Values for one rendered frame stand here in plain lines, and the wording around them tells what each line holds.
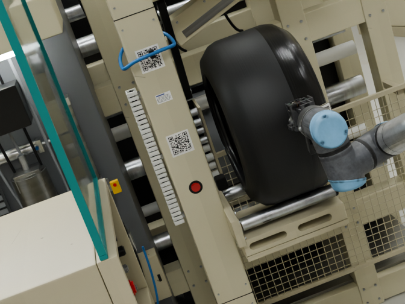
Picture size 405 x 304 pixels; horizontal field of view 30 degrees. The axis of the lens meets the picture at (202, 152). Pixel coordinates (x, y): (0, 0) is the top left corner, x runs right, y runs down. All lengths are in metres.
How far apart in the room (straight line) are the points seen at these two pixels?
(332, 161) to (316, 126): 0.11
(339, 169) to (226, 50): 0.63
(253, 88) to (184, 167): 0.37
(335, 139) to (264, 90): 0.43
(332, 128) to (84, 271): 0.70
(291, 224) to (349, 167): 0.59
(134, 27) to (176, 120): 0.32
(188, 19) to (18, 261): 1.22
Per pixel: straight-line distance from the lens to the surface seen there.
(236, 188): 2.74
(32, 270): 1.81
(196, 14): 2.76
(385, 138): 1.96
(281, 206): 2.49
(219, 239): 2.56
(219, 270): 2.61
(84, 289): 1.73
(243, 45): 2.38
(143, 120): 2.40
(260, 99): 2.26
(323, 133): 1.90
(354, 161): 1.96
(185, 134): 2.42
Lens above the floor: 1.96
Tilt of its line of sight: 19 degrees down
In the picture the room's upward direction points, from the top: 19 degrees counter-clockwise
